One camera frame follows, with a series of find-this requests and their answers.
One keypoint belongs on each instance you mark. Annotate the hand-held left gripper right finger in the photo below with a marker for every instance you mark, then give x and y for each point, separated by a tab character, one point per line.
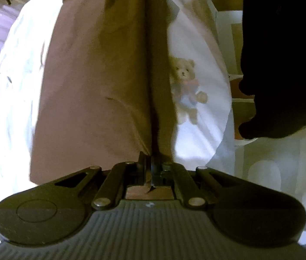
157	168

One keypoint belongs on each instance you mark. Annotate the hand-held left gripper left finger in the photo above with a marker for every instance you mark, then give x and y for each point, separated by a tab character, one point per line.
142	168

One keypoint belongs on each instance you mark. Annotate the checkered teddy bear print bedsheet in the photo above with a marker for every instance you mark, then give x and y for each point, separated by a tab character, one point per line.
196	119

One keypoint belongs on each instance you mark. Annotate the brown garment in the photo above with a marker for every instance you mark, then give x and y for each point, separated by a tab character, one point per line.
93	86

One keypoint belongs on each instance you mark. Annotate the white furniture frame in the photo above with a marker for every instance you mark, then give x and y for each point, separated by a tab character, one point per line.
234	59

